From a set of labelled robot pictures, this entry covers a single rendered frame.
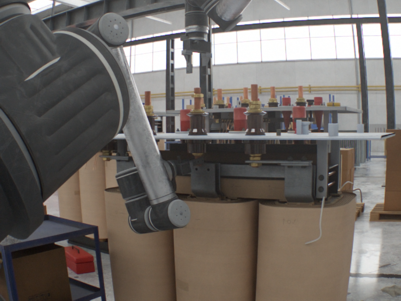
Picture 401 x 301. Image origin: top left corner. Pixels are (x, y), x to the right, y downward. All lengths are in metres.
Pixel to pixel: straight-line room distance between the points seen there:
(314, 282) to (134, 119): 0.98
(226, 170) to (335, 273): 0.70
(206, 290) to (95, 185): 2.85
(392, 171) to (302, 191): 4.65
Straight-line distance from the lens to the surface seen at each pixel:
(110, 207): 2.30
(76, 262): 4.22
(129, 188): 1.73
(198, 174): 1.99
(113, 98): 0.61
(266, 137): 1.67
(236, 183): 2.02
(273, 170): 1.89
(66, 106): 0.55
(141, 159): 1.60
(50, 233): 2.23
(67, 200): 5.05
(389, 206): 6.46
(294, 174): 1.80
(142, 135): 1.60
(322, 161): 1.83
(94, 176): 4.70
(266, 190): 1.96
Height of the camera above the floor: 1.40
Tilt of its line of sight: 1 degrees down
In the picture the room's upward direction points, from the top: 1 degrees counter-clockwise
